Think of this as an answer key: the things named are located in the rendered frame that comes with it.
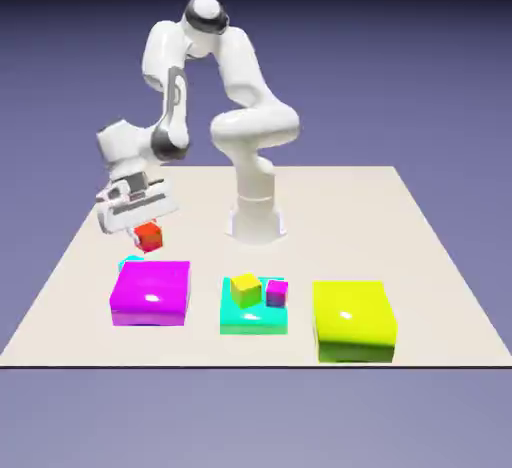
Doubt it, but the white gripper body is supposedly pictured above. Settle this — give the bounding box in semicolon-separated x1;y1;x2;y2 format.
96;183;180;235

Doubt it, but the small red cube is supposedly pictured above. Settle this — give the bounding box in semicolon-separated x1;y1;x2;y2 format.
133;221;164;254

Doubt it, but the small cyan cube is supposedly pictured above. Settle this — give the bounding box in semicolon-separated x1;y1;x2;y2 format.
117;254;145;272

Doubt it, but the small yellow cube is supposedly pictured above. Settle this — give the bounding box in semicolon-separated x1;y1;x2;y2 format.
229;272;264;310

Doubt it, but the small magenta cube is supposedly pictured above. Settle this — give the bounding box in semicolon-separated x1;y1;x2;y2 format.
265;279;290;309

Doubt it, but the large magenta box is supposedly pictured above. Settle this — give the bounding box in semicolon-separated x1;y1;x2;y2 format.
109;260;192;328

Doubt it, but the large cyan box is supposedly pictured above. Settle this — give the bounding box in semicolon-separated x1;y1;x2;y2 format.
219;275;290;336

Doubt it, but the large yellow box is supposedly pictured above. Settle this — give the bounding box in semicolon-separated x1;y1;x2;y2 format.
311;280;398;364

